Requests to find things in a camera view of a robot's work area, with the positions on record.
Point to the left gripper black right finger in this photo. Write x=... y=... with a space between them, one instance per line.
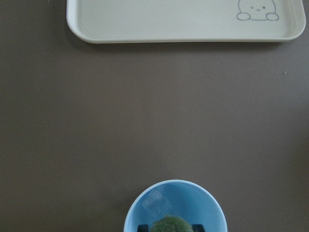
x=198 y=228

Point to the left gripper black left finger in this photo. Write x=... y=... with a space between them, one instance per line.
x=143 y=228

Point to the red strawberry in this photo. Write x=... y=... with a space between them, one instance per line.
x=171 y=224

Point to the clear ice cube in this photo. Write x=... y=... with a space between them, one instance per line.
x=156 y=203

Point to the light blue plastic cup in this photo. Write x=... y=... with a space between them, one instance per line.
x=189 y=201

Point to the cream rabbit tray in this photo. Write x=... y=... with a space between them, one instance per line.
x=165 y=21

